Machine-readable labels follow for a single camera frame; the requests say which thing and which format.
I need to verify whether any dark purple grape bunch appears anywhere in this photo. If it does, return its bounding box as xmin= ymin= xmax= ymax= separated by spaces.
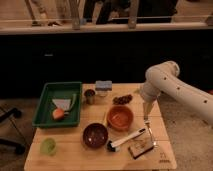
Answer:
xmin=113 ymin=94 xmax=133 ymax=105

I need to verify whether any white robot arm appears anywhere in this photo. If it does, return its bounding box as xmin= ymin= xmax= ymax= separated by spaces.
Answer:
xmin=139 ymin=61 xmax=213 ymax=126

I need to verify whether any small metal cup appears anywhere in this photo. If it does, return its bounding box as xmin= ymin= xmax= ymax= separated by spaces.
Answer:
xmin=84 ymin=89 xmax=95 ymax=105

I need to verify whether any green plastic cup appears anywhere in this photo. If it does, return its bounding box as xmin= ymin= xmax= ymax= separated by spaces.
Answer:
xmin=40 ymin=138 xmax=56 ymax=156

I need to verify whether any orange ceramic bowl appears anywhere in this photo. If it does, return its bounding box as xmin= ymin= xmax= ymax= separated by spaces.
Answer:
xmin=107 ymin=105 xmax=134 ymax=131

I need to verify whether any silver fork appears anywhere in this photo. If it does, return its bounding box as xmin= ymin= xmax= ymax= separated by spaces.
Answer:
xmin=144 ymin=119 xmax=157 ymax=147

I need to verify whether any small glass jar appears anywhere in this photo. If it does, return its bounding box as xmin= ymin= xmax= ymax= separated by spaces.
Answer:
xmin=97 ymin=90 xmax=108 ymax=97

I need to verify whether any blue grey sponge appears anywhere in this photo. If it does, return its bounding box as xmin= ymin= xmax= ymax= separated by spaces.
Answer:
xmin=95 ymin=80 xmax=112 ymax=91

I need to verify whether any dark purple bowl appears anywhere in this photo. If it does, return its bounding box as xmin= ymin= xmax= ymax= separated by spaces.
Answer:
xmin=82 ymin=123 xmax=108 ymax=149

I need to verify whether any green vegetable stalk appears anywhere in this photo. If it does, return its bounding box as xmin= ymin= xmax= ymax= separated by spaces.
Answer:
xmin=68 ymin=94 xmax=77 ymax=111

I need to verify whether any grey cloth piece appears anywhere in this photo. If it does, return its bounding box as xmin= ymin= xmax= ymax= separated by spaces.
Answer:
xmin=52 ymin=99 xmax=71 ymax=110

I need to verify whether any orange peach fruit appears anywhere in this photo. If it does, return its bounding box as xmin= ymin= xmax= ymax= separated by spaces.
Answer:
xmin=52 ymin=108 xmax=65 ymax=120

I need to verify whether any green plastic tray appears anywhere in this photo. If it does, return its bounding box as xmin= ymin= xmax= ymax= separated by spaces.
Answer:
xmin=32 ymin=82 xmax=82 ymax=129

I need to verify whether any black office chair base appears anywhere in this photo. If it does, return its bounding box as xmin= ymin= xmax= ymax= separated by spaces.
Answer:
xmin=0 ymin=107 xmax=27 ymax=156

